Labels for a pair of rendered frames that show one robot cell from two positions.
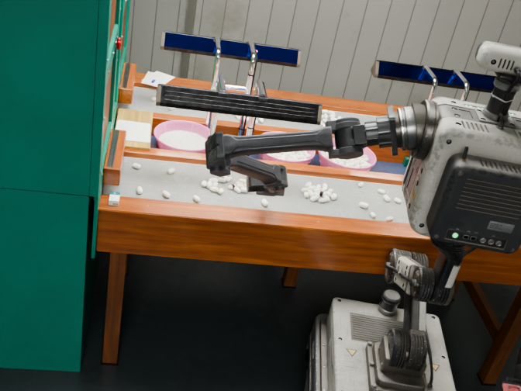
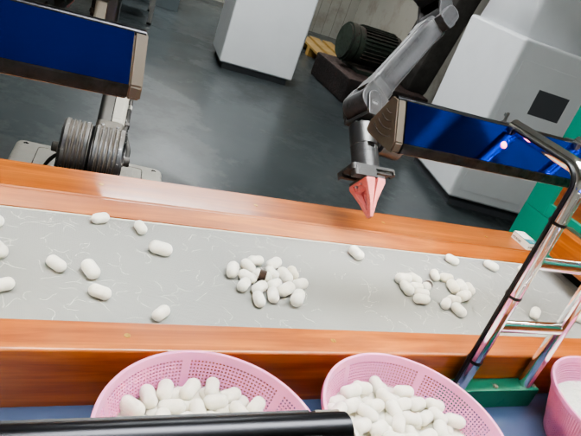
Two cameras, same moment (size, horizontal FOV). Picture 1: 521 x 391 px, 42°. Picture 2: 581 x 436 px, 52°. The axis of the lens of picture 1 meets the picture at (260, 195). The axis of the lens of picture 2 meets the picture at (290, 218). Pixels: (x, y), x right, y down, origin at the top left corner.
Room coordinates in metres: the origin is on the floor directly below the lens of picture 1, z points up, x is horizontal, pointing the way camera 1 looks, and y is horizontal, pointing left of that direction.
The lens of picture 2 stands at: (3.19, -0.50, 1.27)
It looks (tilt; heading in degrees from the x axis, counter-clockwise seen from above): 25 degrees down; 162
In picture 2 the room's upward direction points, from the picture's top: 21 degrees clockwise
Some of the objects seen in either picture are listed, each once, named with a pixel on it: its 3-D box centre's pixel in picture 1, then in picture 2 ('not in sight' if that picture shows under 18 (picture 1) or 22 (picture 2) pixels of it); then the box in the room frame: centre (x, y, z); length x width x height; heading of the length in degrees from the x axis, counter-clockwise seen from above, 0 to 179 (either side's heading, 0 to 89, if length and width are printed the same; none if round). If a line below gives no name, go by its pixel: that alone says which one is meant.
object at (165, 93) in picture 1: (240, 102); (538, 154); (2.35, 0.14, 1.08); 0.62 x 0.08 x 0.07; 102
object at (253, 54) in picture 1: (227, 92); not in sight; (2.82, 0.24, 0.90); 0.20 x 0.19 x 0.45; 102
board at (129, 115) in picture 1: (133, 128); not in sight; (2.55, 0.58, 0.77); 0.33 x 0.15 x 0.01; 12
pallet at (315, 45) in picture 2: not in sight; (340, 59); (-3.88, 1.69, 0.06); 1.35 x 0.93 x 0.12; 2
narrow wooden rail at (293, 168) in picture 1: (325, 181); (253, 368); (2.56, -0.26, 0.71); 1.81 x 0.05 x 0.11; 102
